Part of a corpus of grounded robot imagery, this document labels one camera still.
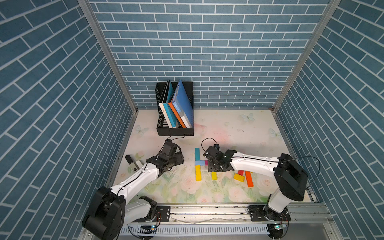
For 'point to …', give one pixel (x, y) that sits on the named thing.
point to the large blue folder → (182, 104)
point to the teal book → (170, 92)
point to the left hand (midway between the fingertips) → (183, 158)
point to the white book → (163, 109)
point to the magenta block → (206, 162)
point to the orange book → (177, 114)
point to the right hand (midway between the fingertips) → (212, 167)
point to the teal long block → (197, 154)
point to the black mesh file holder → (163, 128)
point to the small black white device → (133, 164)
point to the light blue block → (200, 162)
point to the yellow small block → (239, 177)
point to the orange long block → (249, 179)
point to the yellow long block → (198, 173)
